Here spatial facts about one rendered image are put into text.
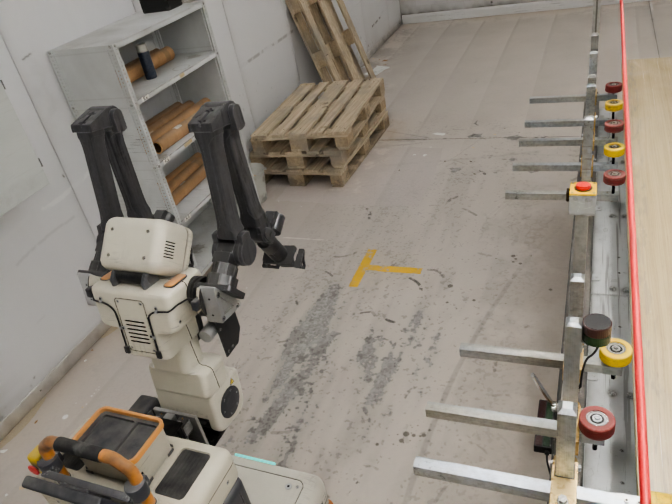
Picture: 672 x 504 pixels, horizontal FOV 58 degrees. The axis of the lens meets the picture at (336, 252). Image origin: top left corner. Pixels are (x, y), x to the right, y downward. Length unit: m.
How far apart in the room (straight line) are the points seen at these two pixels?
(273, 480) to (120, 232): 1.10
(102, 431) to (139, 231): 0.57
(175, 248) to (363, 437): 1.40
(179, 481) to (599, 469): 1.13
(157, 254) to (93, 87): 1.95
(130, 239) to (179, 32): 2.61
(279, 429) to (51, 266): 1.55
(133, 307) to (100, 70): 1.91
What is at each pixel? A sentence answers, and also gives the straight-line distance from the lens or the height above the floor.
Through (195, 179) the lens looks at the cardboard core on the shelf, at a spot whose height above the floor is 0.57.
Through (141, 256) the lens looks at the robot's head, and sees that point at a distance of 1.68.
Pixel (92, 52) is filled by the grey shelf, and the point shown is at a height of 1.52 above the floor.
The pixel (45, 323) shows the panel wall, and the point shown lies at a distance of 3.60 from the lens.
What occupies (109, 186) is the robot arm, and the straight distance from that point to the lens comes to 1.93.
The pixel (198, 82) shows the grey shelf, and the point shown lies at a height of 1.06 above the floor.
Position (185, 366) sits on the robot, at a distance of 1.87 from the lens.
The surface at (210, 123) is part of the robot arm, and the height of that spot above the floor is 1.61.
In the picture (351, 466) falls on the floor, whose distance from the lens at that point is 2.67.
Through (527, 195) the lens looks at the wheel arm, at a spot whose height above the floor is 0.81.
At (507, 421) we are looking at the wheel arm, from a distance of 1.63.
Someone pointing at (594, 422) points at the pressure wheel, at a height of 0.90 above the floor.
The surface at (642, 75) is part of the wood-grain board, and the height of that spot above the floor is 0.90.
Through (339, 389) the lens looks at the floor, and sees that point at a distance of 2.97.
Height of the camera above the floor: 2.09
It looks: 32 degrees down
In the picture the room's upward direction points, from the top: 12 degrees counter-clockwise
